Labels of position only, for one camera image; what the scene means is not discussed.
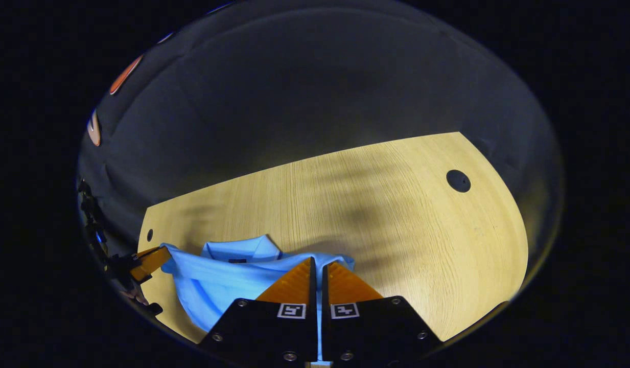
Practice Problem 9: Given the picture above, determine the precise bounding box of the light blue T-shirt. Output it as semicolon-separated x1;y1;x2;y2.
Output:
161;235;356;361

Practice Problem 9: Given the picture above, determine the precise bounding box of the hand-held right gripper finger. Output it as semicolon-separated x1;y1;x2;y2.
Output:
321;260;444;364
198;257;318;364

